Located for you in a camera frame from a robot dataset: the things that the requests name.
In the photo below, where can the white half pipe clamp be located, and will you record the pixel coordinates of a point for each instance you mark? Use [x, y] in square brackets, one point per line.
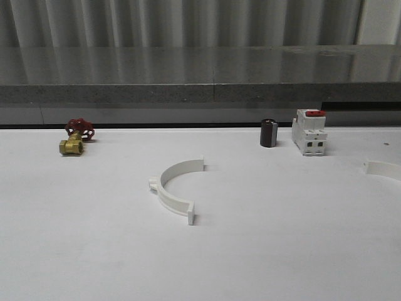
[385, 169]
[177, 205]

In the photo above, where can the dark cylindrical capacitor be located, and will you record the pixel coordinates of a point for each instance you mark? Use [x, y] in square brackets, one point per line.
[268, 137]

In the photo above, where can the brass valve red handwheel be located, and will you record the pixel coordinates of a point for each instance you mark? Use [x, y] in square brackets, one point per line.
[79, 131]

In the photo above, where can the grey stone counter ledge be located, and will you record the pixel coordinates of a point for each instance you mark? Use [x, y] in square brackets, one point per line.
[134, 86]

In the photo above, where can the grey pleated curtain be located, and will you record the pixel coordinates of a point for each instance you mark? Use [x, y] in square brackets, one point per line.
[199, 23]

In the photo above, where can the white circuit breaker red switch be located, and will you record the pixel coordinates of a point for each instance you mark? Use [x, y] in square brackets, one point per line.
[308, 131]

